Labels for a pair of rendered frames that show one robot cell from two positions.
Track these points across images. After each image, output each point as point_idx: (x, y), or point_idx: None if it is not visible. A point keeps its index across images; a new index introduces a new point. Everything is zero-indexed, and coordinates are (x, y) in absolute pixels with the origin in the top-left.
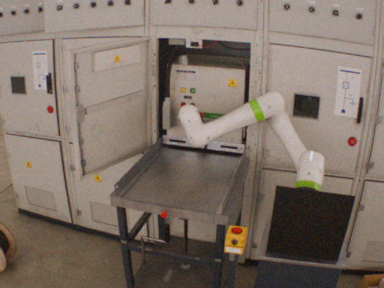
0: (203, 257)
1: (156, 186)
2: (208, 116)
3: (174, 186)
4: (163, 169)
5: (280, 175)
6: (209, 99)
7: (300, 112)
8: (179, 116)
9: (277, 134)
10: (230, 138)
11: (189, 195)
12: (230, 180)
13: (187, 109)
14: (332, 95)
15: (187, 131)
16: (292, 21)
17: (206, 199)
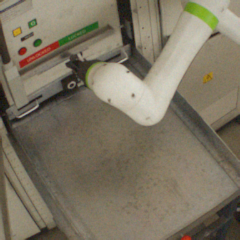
0: (210, 227)
1: (119, 210)
2: (66, 41)
3: (140, 190)
4: (78, 171)
5: None
6: (62, 19)
7: None
8: (106, 99)
9: (215, 27)
10: (105, 49)
11: (178, 189)
12: (183, 119)
13: (119, 79)
14: None
15: (135, 112)
16: None
17: (202, 176)
